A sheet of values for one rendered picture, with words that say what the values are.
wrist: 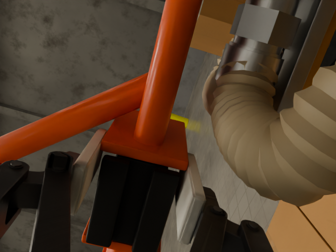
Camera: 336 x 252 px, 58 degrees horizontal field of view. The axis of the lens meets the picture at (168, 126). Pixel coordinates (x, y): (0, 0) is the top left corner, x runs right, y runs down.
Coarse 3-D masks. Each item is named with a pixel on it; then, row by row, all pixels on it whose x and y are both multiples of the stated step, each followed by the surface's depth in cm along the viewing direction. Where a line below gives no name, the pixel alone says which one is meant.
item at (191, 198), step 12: (192, 156) 22; (192, 168) 20; (180, 180) 21; (192, 180) 18; (180, 192) 20; (192, 192) 17; (180, 204) 19; (192, 204) 16; (204, 204) 16; (180, 216) 18; (192, 216) 16; (180, 228) 17; (192, 228) 16; (180, 240) 17
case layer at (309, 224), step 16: (288, 208) 102; (304, 208) 93; (320, 208) 85; (272, 224) 109; (288, 224) 99; (304, 224) 90; (320, 224) 83; (272, 240) 106; (288, 240) 96; (304, 240) 88; (320, 240) 81
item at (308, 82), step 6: (300, 0) 28; (300, 6) 27; (330, 24) 25; (330, 30) 25; (324, 36) 25; (330, 36) 25; (324, 42) 25; (282, 48) 29; (324, 48) 26; (282, 54) 29; (318, 54) 26; (324, 54) 26; (318, 60) 26; (312, 66) 26; (318, 66) 26; (312, 72) 26; (306, 78) 26; (312, 78) 26; (306, 84) 27
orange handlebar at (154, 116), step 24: (168, 0) 18; (192, 0) 18; (168, 24) 18; (192, 24) 18; (168, 48) 18; (168, 72) 19; (144, 96) 20; (168, 96) 20; (144, 120) 20; (168, 120) 21
